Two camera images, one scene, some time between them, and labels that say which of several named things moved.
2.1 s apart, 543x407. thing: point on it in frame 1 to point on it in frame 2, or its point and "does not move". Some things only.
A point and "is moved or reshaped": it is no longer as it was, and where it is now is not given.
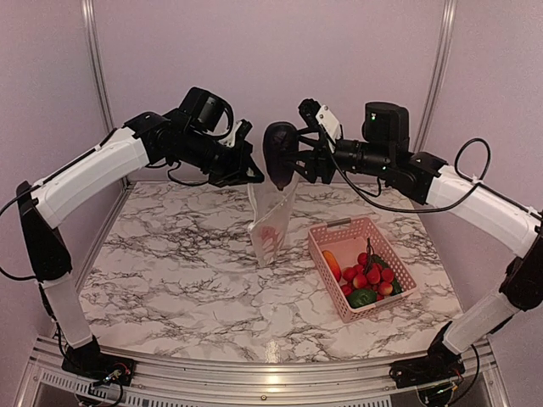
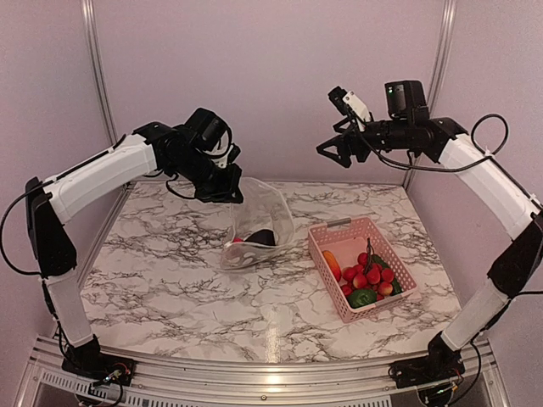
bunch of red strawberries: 367,275 does not move
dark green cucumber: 396,287 does not move
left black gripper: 237,174 to 222,193
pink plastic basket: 346,239 does not move
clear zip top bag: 272,209 is moved or reshaped
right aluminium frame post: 439,74 does not move
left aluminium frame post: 89,17 does not move
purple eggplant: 281,142 to 262,236
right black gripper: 318,156 to 349,134
